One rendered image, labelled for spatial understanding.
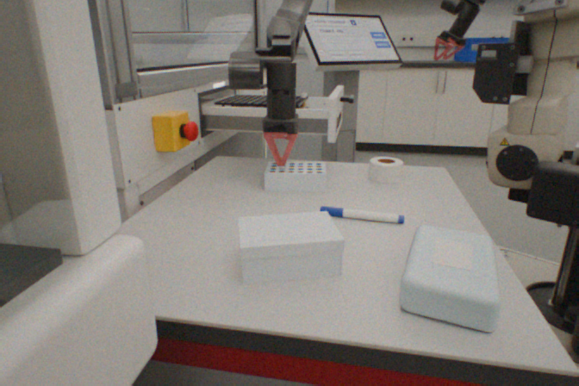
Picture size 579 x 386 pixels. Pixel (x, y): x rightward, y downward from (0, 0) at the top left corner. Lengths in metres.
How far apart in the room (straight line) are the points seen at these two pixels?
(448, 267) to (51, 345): 0.37
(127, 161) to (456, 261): 0.54
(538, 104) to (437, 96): 2.85
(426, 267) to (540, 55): 0.88
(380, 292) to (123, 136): 0.48
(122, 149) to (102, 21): 0.20
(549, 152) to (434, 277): 0.83
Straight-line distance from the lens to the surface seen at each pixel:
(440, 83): 4.01
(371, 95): 3.96
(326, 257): 0.48
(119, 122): 0.70
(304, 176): 0.75
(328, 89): 2.02
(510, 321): 0.49
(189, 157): 0.95
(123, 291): 0.29
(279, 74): 0.72
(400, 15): 4.64
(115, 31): 0.71
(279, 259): 0.47
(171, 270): 0.53
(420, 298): 0.44
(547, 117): 1.21
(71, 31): 0.27
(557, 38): 1.23
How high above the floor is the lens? 1.03
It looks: 18 degrees down
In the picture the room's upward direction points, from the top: straight up
